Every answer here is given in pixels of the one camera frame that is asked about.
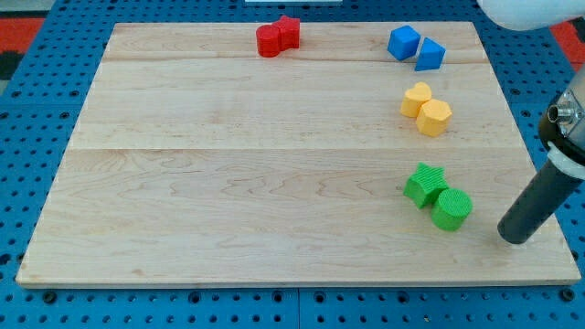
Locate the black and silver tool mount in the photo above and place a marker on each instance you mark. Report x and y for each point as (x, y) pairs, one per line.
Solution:
(561, 129)

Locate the yellow hexagon block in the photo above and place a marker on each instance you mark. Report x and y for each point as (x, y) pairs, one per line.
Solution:
(434, 117)

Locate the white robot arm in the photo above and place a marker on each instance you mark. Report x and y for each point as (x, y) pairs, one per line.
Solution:
(524, 15)

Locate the green cylinder block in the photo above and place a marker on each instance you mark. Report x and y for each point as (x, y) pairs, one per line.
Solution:
(451, 209)

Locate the wooden board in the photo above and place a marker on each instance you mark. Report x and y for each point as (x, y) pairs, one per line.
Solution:
(196, 163)

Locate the green star block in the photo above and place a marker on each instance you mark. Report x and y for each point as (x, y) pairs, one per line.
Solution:
(425, 184)

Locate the blue triangle block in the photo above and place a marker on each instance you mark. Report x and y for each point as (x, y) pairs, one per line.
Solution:
(431, 55)

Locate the blue perforated table panel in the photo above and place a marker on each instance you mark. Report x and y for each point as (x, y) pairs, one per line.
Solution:
(57, 47)

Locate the red cylinder block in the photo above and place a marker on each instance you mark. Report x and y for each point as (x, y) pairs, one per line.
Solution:
(268, 41)

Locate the red star block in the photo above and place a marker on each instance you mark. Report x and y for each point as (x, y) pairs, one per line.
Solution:
(289, 29)

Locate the yellow heart block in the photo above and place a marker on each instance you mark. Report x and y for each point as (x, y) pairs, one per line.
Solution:
(414, 98)

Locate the blue cube block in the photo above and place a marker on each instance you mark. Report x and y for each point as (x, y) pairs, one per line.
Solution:
(403, 42)

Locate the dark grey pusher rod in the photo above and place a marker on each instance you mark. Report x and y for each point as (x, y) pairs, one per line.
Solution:
(544, 194)

